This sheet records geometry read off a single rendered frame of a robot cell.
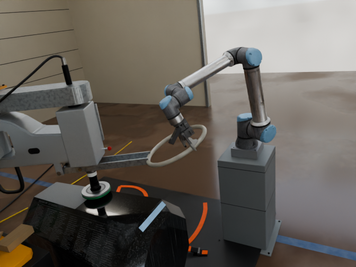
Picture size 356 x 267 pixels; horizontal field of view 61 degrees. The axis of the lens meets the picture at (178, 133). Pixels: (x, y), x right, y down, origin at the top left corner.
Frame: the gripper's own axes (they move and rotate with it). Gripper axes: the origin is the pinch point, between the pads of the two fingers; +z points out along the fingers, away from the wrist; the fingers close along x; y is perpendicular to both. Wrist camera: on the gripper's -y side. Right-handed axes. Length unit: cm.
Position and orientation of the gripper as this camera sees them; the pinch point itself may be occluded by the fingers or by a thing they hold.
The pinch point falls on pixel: (190, 150)
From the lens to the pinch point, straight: 193.8
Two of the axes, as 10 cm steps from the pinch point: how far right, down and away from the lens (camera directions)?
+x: -4.0, -1.0, 9.1
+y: 7.7, -5.7, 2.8
